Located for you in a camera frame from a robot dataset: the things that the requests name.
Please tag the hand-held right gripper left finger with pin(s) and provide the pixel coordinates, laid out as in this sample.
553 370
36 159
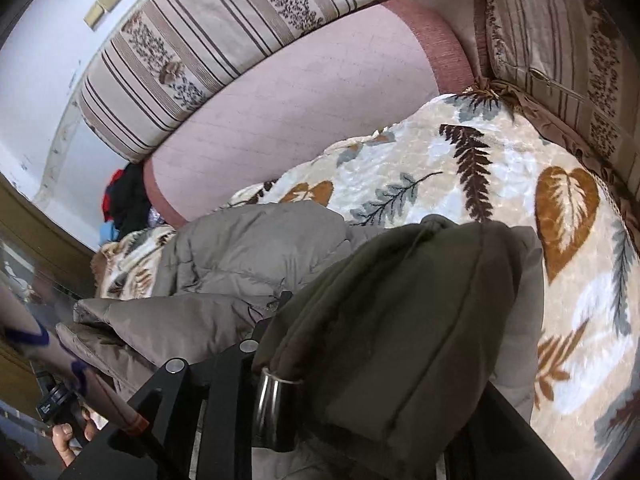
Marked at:
225 410

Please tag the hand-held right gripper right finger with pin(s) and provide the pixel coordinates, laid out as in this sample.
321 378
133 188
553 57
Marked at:
505 445

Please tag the olive quilted hooded jacket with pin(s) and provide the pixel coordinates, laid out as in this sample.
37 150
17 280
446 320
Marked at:
390 320

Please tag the person's left forearm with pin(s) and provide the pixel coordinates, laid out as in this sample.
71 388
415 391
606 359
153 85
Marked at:
45 340

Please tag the person's left hand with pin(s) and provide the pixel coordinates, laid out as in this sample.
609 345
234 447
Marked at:
67 442

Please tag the wooden glass-paned door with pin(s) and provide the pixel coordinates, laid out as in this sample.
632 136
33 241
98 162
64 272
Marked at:
30 240

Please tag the light blue cloth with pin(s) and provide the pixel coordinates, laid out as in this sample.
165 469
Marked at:
107 232

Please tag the purple cloth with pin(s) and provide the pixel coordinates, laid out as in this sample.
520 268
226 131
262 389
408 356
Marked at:
155 219

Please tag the red garment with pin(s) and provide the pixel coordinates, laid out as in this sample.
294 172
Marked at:
112 195

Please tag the black garment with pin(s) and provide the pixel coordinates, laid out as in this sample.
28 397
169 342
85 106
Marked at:
132 200

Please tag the leaf print plush blanket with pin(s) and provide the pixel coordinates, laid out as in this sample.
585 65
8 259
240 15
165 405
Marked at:
500 185

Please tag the pink bolster cushion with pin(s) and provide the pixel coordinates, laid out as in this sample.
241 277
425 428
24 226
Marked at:
300 110

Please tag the long striped floral cushion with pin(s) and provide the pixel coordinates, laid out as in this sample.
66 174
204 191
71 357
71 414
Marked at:
225 40

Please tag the square striped floral cushion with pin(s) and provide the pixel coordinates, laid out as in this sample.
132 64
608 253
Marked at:
575 55

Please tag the beige wall plate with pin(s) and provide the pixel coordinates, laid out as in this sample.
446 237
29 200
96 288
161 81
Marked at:
105 4

